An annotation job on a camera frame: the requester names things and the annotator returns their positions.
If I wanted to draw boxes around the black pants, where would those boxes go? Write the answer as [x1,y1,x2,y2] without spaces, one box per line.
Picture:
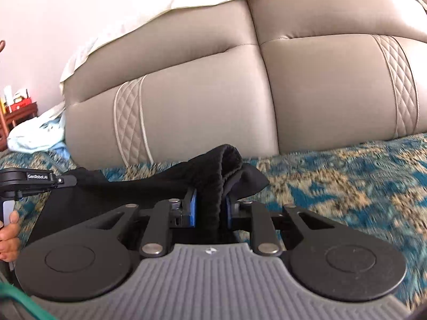
[31,144,271,245]

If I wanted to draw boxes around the beige leather padded headboard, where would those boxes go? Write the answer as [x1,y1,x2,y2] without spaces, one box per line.
[63,0,427,171]

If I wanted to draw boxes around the white cloth headboard cover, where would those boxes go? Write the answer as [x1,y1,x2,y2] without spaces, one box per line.
[59,0,427,85]

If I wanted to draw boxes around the dark wooden nightstand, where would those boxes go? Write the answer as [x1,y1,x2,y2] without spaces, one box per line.
[0,102,39,151]

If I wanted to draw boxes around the person's left hand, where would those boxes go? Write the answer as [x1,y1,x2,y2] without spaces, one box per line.
[0,210,22,263]

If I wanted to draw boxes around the green cable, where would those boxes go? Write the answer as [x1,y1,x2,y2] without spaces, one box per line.
[0,283,50,320]

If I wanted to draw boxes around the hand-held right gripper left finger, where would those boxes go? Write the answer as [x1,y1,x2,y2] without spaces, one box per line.
[88,188,200,259]

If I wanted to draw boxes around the red box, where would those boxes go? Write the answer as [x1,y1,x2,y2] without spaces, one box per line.
[9,97,33,113]

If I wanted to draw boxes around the light blue cloth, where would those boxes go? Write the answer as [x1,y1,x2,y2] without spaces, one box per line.
[7,115,72,161]

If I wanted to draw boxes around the teal gold patterned blanket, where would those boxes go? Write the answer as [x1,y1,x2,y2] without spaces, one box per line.
[0,133,427,310]

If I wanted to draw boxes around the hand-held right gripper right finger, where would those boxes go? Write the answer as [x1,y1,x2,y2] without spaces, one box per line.
[225,195,337,258]

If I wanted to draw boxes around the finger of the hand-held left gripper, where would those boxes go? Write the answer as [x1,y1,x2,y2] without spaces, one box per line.
[53,173,80,188]

